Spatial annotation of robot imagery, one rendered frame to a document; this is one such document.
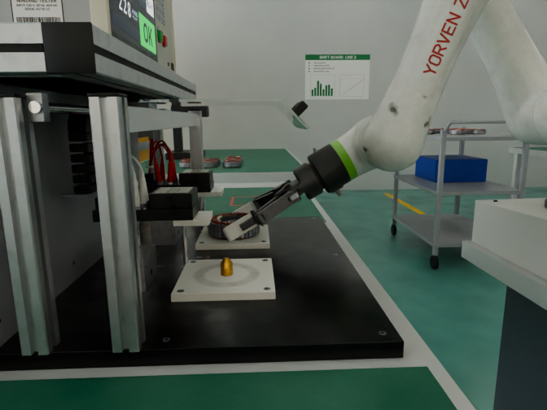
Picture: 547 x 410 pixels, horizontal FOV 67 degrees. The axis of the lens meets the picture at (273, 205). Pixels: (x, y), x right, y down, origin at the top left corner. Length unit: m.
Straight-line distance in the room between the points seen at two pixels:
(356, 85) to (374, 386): 5.77
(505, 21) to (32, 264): 0.94
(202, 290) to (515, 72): 0.77
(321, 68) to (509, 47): 5.12
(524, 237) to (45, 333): 0.79
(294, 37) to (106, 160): 5.68
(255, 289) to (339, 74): 5.58
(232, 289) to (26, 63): 0.38
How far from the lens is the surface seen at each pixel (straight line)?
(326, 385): 0.48
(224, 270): 0.67
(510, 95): 1.05
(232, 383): 0.48
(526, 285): 0.88
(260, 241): 0.85
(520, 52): 1.04
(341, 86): 6.09
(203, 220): 0.63
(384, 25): 6.34
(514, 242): 0.92
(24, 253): 0.52
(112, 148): 0.45
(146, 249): 0.70
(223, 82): 5.99
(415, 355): 0.55
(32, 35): 0.47
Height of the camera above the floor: 1.02
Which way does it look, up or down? 12 degrees down
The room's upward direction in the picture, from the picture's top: 1 degrees counter-clockwise
